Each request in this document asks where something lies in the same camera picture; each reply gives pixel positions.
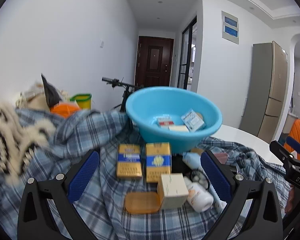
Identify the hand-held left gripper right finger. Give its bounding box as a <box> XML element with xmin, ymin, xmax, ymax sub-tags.
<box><xmin>201</xmin><ymin>150</ymin><xmax>283</xmax><ymax>240</ymax></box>

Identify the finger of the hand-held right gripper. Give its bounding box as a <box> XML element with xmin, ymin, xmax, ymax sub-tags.
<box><xmin>269</xmin><ymin>140</ymin><xmax>294</xmax><ymax>170</ymax></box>
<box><xmin>286</xmin><ymin>135</ymin><xmax>300</xmax><ymax>160</ymax></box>

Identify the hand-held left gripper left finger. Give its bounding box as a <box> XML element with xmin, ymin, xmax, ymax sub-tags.
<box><xmin>17</xmin><ymin>149</ymin><xmax>100</xmax><ymax>240</ymax></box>

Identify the white plastic bottle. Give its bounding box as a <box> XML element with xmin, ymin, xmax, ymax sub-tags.
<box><xmin>186</xmin><ymin>182</ymin><xmax>214</xmax><ymax>212</ymax></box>

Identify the beige cardboard box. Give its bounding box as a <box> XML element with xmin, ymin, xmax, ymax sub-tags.
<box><xmin>157</xmin><ymin>173</ymin><xmax>189</xmax><ymax>209</ymax></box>

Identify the gold pack yellow emblem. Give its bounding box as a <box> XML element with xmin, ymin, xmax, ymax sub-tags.
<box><xmin>145</xmin><ymin>142</ymin><xmax>172</xmax><ymax>183</ymax></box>

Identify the orange translucent case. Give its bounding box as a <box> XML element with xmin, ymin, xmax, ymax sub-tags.
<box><xmin>125</xmin><ymin>192</ymin><xmax>160</xmax><ymax>215</ymax></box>

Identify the light blue plastic basin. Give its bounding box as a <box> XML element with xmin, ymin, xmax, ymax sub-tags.
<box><xmin>126</xmin><ymin>86</ymin><xmax>223</xmax><ymax>153</ymax></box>

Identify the person's right hand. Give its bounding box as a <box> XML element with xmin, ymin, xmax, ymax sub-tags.
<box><xmin>285</xmin><ymin>188</ymin><xmax>300</xmax><ymax>214</ymax></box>

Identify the pink case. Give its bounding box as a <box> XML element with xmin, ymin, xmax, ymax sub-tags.
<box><xmin>212</xmin><ymin>152</ymin><xmax>230</xmax><ymax>165</ymax></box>

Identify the pale blue tube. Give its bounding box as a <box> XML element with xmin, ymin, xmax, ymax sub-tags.
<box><xmin>182</xmin><ymin>152</ymin><xmax>203</xmax><ymax>170</ymax></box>

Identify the blue plaid shirt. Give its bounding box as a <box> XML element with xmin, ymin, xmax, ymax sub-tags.
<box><xmin>0</xmin><ymin>109</ymin><xmax>290</xmax><ymax>240</ymax></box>

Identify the gold pack plain blue band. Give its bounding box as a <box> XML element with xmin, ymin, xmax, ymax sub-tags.
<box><xmin>116</xmin><ymin>144</ymin><xmax>143</xmax><ymax>179</ymax></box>

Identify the blue white printed box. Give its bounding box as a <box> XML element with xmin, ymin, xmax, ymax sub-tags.
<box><xmin>181</xmin><ymin>109</ymin><xmax>206</xmax><ymax>132</ymax></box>

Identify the cream flat box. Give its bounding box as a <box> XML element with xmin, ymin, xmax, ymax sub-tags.
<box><xmin>168</xmin><ymin>125</ymin><xmax>190</xmax><ymax>132</ymax></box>

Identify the grey gold refrigerator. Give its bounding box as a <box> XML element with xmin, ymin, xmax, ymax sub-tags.
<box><xmin>239</xmin><ymin>41</ymin><xmax>288</xmax><ymax>140</ymax></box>

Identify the orange plastic object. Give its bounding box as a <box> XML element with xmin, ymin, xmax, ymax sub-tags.
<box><xmin>50</xmin><ymin>102</ymin><xmax>80</xmax><ymax>118</ymax></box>

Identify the red white cigarette pack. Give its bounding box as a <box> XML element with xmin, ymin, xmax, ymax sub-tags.
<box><xmin>157</xmin><ymin>115</ymin><xmax>175</xmax><ymax>128</ymax></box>

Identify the green yellow cup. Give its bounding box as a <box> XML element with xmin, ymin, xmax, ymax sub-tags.
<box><xmin>70</xmin><ymin>93</ymin><xmax>92</xmax><ymax>110</ymax></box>

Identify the black white fuzzy knitwear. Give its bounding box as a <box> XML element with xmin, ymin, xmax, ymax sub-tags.
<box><xmin>0</xmin><ymin>100</ymin><xmax>57</xmax><ymax>183</ymax></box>

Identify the black plastic bag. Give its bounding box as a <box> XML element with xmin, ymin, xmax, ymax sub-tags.
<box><xmin>41</xmin><ymin>74</ymin><xmax>62</xmax><ymax>108</ymax></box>

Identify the cream woven bag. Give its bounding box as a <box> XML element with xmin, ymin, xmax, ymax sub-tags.
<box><xmin>15</xmin><ymin>81</ymin><xmax>70</xmax><ymax>112</ymax></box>

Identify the black framed glass door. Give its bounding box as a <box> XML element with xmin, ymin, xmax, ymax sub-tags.
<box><xmin>178</xmin><ymin>16</ymin><xmax>197</xmax><ymax>90</ymax></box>

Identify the dark brown entrance door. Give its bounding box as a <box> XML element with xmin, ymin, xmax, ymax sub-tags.
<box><xmin>135</xmin><ymin>36</ymin><xmax>174</xmax><ymax>88</ymax></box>

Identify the wall electrical panel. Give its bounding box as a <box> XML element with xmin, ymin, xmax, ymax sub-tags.
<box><xmin>221</xmin><ymin>10</ymin><xmax>240</xmax><ymax>45</ymax></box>

